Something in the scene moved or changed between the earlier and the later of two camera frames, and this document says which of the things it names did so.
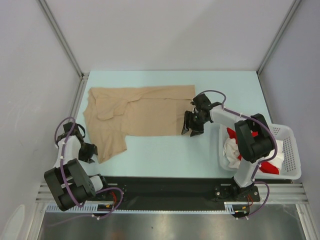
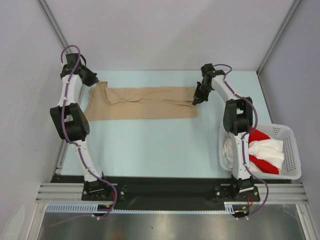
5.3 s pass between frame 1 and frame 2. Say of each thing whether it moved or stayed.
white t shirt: stayed
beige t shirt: moved
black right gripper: moved
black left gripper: moved
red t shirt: stayed
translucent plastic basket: stayed
